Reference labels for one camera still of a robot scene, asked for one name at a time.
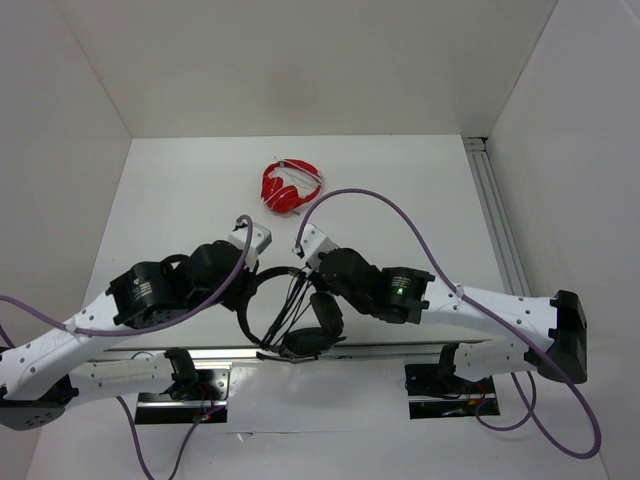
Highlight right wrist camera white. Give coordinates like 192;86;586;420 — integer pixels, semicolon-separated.
293;223;338;271

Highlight black headset with cable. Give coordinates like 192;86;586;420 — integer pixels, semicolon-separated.
236;266;346;364

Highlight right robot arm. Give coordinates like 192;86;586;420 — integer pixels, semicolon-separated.
303;248;588;392

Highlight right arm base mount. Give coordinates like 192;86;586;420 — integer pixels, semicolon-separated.
404;344;500;420

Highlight aluminium rail right side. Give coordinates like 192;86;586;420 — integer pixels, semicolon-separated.
462;137;530;296

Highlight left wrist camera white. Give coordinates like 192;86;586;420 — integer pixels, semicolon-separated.
227;222;272;269

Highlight aluminium rail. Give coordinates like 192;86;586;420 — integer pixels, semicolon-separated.
462;137;530;296
94;339;501;365

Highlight aluminium rail front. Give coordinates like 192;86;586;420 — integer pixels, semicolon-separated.
94;339;501;365

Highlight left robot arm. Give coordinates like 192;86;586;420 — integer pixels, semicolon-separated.
1;240;264;431

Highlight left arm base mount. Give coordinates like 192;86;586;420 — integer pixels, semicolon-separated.
133;359;231;426

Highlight red headphones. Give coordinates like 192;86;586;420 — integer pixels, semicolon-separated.
261;158;324;215

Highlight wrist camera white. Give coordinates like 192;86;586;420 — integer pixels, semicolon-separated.
227;222;272;269
293;223;338;271

